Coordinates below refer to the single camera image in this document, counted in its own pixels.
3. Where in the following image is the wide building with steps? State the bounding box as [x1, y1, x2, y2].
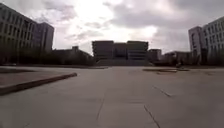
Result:
[91, 39, 150, 67]

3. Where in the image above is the grey paved plaza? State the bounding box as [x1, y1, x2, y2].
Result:
[0, 65, 224, 128]

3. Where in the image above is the low dark building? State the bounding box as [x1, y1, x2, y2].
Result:
[52, 45, 95, 66]

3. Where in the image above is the small dark building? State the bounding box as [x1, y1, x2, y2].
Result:
[148, 48, 163, 64]

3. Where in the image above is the low long building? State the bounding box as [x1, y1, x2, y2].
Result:
[162, 50, 193, 66]

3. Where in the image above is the grey stone kerb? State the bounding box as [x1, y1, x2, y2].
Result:
[0, 72, 78, 97]

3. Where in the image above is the reddish paved strip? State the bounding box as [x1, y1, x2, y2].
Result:
[0, 68, 73, 89]

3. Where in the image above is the grass strip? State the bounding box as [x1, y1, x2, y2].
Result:
[0, 67, 35, 75]

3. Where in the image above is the large grey multi-storey building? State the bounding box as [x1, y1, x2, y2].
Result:
[0, 2, 55, 65]

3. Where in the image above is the pale multi-storey building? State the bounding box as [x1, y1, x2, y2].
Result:
[188, 15, 224, 66]

